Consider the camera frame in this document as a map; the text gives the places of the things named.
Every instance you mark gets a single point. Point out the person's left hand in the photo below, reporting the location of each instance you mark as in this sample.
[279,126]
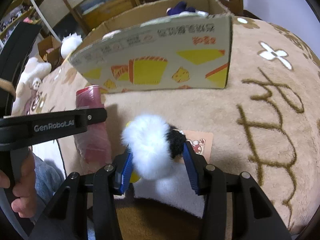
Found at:
[25,204]

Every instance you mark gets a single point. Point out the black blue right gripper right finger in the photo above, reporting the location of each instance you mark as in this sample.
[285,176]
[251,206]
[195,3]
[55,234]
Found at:
[253,214]

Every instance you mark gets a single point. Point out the wooden wardrobe cabinet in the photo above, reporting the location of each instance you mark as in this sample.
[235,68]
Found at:
[81,16]

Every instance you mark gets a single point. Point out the white display shelf rack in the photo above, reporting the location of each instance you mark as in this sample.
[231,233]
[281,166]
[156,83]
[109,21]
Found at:
[22,11]

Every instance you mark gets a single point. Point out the white round plush head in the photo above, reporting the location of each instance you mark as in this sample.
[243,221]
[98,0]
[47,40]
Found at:
[69,44]

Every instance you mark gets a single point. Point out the orange cartoon card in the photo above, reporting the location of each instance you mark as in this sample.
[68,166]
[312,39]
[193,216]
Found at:
[201,142]

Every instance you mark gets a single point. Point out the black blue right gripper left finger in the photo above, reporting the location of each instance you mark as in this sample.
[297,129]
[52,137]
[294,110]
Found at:
[86,202]

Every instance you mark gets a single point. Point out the open cardboard box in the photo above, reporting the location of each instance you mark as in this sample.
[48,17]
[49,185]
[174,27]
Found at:
[145,49]

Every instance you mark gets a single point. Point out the pink plastic bag roll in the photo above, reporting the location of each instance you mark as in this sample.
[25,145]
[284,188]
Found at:
[93,146]

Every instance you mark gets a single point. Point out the white cat plush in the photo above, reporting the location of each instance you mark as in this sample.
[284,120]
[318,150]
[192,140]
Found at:
[29,83]

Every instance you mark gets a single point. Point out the black white fluffy plush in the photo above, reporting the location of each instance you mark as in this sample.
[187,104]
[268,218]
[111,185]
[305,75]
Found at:
[157,148]

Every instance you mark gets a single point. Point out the white-haired doll plush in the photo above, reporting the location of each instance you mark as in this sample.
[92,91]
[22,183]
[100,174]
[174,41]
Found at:
[182,8]

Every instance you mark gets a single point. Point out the brown cardboard box on floor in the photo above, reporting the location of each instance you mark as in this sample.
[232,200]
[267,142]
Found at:
[49,50]

